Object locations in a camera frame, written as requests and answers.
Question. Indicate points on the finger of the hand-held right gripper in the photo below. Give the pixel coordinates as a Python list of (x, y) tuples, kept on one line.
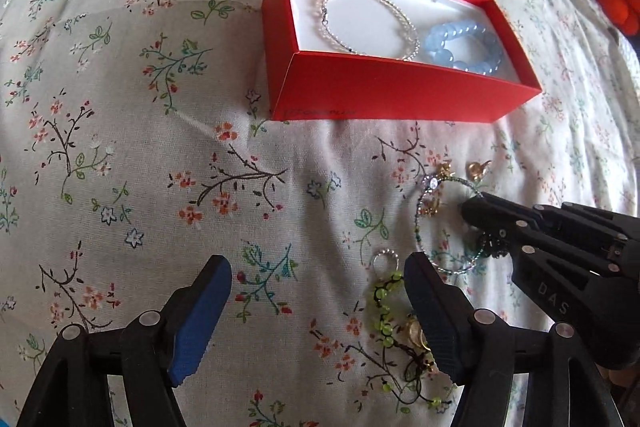
[(545, 282), (492, 212)]

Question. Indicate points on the red jewelry box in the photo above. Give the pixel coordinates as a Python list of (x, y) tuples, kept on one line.
[(380, 89)]

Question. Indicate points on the floral bed sheet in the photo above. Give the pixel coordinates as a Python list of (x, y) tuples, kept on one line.
[(150, 157)]

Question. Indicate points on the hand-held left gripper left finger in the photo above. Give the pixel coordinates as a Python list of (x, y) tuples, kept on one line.
[(197, 307)]

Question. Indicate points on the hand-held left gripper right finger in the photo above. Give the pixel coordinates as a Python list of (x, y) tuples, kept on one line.
[(430, 307)]

